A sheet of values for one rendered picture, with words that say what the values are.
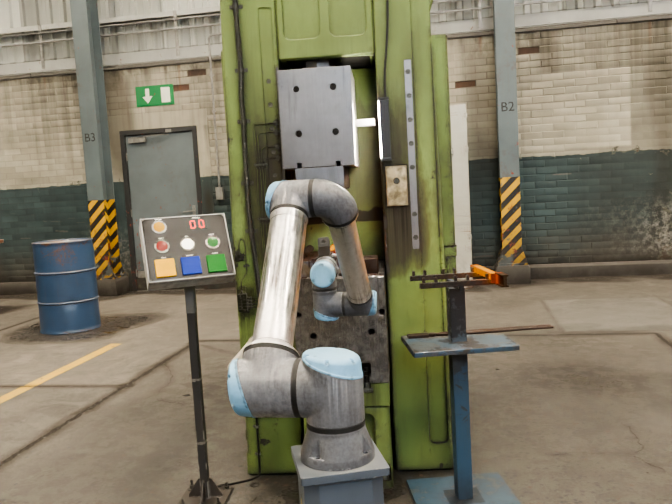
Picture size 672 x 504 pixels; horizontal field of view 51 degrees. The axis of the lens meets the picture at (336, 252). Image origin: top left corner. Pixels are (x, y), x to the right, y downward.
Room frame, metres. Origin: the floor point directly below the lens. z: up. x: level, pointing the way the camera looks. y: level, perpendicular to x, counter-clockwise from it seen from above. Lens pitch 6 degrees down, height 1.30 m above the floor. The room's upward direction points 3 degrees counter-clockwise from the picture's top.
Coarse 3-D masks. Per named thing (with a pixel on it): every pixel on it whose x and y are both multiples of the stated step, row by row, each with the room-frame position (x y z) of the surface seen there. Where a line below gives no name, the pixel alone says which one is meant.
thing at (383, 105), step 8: (384, 64) 3.00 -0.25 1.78; (384, 72) 3.00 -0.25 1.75; (384, 80) 3.00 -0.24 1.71; (384, 88) 3.00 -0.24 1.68; (384, 96) 3.00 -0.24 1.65; (384, 104) 2.98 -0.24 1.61; (384, 112) 2.98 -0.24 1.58; (384, 120) 2.98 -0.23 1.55; (384, 128) 2.98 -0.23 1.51; (384, 136) 2.98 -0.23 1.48; (384, 144) 2.98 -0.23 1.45; (384, 152) 2.98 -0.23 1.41; (384, 160) 2.97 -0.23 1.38
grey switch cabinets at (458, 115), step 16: (464, 112) 7.95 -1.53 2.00; (464, 128) 7.95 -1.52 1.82; (464, 144) 7.96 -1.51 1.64; (464, 160) 7.96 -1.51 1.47; (464, 176) 7.96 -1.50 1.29; (464, 192) 7.96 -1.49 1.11; (464, 208) 7.96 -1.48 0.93; (464, 224) 7.96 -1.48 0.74; (464, 240) 7.96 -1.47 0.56; (464, 256) 7.96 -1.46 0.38
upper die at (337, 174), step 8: (304, 168) 2.90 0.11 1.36; (312, 168) 2.89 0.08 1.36; (320, 168) 2.89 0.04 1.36; (328, 168) 2.89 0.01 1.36; (336, 168) 2.89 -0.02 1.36; (344, 168) 2.95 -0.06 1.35; (296, 176) 2.90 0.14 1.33; (304, 176) 2.90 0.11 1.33; (312, 176) 2.89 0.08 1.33; (320, 176) 2.89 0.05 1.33; (328, 176) 2.89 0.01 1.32; (336, 176) 2.89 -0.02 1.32; (344, 176) 2.92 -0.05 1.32; (344, 184) 2.89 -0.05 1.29
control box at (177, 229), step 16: (144, 224) 2.77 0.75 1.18; (176, 224) 2.81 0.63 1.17; (208, 224) 2.85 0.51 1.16; (224, 224) 2.87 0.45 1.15; (144, 240) 2.73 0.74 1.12; (160, 240) 2.75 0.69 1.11; (176, 240) 2.77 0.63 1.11; (192, 240) 2.79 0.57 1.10; (224, 240) 2.83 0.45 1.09; (144, 256) 2.71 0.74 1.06; (160, 256) 2.72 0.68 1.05; (176, 256) 2.73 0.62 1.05; (176, 272) 2.70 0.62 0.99; (224, 272) 2.76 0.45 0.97; (160, 288) 2.72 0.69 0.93
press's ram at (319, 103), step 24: (288, 72) 2.90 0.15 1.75; (312, 72) 2.89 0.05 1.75; (336, 72) 2.89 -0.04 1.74; (288, 96) 2.90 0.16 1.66; (312, 96) 2.89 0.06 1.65; (336, 96) 2.89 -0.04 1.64; (288, 120) 2.90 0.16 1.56; (312, 120) 2.89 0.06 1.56; (336, 120) 2.89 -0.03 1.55; (360, 120) 3.07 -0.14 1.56; (288, 144) 2.90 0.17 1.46; (312, 144) 2.89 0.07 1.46; (336, 144) 2.89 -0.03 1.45; (288, 168) 2.90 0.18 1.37
